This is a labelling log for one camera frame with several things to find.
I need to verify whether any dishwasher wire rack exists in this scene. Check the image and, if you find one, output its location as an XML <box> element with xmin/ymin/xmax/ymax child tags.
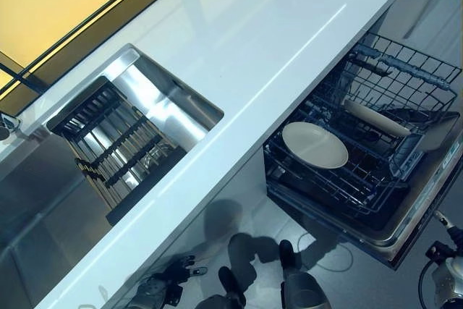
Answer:
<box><xmin>263</xmin><ymin>32</ymin><xmax>463</xmax><ymax>216</ymax></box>

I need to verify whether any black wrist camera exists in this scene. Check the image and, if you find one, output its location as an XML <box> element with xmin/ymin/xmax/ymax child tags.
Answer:
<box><xmin>164</xmin><ymin>284</ymin><xmax>184</xmax><ymax>305</ymax></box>
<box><xmin>425</xmin><ymin>243</ymin><xmax>454</xmax><ymax>262</ymax></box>

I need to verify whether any backlit yellow panelled window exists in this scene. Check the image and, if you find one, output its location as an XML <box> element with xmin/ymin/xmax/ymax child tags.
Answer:
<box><xmin>0</xmin><ymin>0</ymin><xmax>205</xmax><ymax>117</ymax></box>

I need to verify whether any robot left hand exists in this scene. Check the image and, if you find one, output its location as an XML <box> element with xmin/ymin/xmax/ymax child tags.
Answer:
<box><xmin>144</xmin><ymin>254</ymin><xmax>209</xmax><ymax>290</ymax></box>

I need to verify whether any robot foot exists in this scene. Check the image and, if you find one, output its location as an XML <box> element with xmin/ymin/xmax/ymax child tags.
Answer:
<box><xmin>279</xmin><ymin>239</ymin><xmax>302</xmax><ymax>274</ymax></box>
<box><xmin>218</xmin><ymin>266</ymin><xmax>247</xmax><ymax>308</ymax></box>

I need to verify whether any black dish drying rack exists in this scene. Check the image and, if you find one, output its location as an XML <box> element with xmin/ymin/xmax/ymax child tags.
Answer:
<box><xmin>46</xmin><ymin>76</ymin><xmax>187</xmax><ymax>227</ymax></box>

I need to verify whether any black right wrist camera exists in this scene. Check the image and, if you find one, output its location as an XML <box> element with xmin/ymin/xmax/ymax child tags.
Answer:
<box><xmin>425</xmin><ymin>243</ymin><xmax>454</xmax><ymax>262</ymax></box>

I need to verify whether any beige round plate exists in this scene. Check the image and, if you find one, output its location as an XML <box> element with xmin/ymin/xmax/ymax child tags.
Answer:
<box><xmin>281</xmin><ymin>122</ymin><xmax>350</xmax><ymax>170</ymax></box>
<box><xmin>343</xmin><ymin>100</ymin><xmax>413</xmax><ymax>137</ymax></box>

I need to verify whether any chrome pull-down kitchen faucet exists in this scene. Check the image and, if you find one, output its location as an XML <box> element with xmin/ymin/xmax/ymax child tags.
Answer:
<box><xmin>0</xmin><ymin>111</ymin><xmax>23</xmax><ymax>142</ymax></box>

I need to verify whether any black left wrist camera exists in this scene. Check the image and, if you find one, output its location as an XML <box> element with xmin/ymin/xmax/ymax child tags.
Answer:
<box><xmin>164</xmin><ymin>284</ymin><xmax>184</xmax><ymax>305</ymax></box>

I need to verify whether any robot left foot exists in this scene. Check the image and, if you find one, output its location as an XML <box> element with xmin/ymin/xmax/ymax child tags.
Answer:
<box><xmin>218</xmin><ymin>266</ymin><xmax>247</xmax><ymax>308</ymax></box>

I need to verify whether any thin white floor cable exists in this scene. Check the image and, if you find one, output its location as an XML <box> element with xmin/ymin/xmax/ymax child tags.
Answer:
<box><xmin>296</xmin><ymin>231</ymin><xmax>354</xmax><ymax>273</ymax></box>

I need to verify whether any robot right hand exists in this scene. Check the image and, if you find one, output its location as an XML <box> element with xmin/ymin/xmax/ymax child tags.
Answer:
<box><xmin>433</xmin><ymin>209</ymin><xmax>463</xmax><ymax>254</ymax></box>

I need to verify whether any robot right leg shell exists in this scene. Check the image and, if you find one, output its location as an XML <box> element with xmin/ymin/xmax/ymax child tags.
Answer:
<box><xmin>281</xmin><ymin>271</ymin><xmax>331</xmax><ymax>309</ymax></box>

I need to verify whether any grey cabinet drawer front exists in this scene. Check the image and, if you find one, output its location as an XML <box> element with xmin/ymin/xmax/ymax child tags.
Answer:
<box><xmin>365</xmin><ymin>0</ymin><xmax>463</xmax><ymax>84</ymax></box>

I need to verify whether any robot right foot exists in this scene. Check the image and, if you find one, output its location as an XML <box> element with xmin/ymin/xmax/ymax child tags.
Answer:
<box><xmin>279</xmin><ymin>239</ymin><xmax>302</xmax><ymax>274</ymax></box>

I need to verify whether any stainless steel sink basin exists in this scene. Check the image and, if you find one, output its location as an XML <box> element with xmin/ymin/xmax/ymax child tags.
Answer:
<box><xmin>0</xmin><ymin>43</ymin><xmax>225</xmax><ymax>309</ymax></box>

